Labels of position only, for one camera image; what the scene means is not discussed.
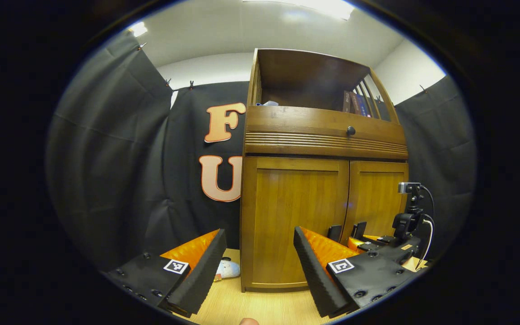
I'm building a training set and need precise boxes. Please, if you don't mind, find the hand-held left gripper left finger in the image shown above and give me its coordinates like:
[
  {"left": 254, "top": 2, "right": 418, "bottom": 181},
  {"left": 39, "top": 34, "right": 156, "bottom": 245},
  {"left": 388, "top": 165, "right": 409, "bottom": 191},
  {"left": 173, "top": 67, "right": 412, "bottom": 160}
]
[{"left": 107, "top": 229, "right": 228, "bottom": 318}]

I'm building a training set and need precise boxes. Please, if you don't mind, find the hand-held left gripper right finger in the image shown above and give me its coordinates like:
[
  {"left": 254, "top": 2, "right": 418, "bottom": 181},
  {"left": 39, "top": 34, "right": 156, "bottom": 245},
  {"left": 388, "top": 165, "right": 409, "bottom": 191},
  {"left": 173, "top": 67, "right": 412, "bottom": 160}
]
[{"left": 293, "top": 226, "right": 418, "bottom": 319}]

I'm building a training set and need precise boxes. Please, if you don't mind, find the wooden shoe cabinet door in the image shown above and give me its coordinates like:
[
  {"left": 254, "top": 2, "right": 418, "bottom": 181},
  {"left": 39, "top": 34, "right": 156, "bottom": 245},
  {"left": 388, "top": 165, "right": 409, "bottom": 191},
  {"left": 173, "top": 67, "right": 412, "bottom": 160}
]
[
  {"left": 342, "top": 161, "right": 409, "bottom": 240},
  {"left": 242, "top": 157, "right": 350, "bottom": 289}
]

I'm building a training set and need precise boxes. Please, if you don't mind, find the wooden double-door shoe cabinet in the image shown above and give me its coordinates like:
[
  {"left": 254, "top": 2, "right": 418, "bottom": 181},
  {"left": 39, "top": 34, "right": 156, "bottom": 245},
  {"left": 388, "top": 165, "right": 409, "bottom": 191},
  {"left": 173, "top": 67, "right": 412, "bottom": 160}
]
[{"left": 240, "top": 48, "right": 409, "bottom": 293}]

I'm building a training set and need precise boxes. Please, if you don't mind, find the white plush toy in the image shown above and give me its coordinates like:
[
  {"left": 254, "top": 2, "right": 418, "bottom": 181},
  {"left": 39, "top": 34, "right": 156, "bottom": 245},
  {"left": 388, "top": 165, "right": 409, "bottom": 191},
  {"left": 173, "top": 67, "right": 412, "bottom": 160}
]
[{"left": 215, "top": 257, "right": 241, "bottom": 282}]

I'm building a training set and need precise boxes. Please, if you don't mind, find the blue book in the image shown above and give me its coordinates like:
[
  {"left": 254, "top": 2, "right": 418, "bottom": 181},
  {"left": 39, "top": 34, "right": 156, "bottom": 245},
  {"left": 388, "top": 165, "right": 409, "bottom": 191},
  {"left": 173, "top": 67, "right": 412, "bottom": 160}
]
[{"left": 357, "top": 93, "right": 372, "bottom": 118}]

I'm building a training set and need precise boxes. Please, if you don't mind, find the wooden ribbed drawer front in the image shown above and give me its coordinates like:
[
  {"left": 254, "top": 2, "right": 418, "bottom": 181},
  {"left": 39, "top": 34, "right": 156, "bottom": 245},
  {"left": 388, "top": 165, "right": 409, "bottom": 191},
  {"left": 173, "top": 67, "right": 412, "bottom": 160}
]
[{"left": 244, "top": 105, "right": 409, "bottom": 160}]

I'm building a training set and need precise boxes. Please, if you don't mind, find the black backdrop cloth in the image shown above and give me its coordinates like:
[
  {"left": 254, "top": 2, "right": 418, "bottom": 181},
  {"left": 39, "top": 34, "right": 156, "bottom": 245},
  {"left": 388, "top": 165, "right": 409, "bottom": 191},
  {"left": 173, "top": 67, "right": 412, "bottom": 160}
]
[{"left": 46, "top": 31, "right": 477, "bottom": 271}]

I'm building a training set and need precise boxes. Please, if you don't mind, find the ceiling light strip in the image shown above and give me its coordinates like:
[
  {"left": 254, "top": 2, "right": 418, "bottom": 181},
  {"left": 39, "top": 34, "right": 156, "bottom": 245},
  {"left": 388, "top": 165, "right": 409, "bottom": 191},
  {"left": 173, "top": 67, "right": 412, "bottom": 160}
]
[{"left": 127, "top": 21, "right": 149, "bottom": 38}]

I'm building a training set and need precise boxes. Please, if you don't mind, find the white cable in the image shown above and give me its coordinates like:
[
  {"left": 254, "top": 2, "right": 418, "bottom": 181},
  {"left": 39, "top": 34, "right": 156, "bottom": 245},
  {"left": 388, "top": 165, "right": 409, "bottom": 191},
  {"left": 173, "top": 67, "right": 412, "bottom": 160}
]
[{"left": 416, "top": 219, "right": 435, "bottom": 270}]

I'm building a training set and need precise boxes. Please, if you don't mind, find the black cable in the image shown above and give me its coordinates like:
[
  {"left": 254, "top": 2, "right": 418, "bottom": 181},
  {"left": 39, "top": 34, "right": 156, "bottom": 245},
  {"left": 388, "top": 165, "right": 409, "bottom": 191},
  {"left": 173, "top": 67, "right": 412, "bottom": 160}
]
[{"left": 420, "top": 185, "right": 436, "bottom": 222}]

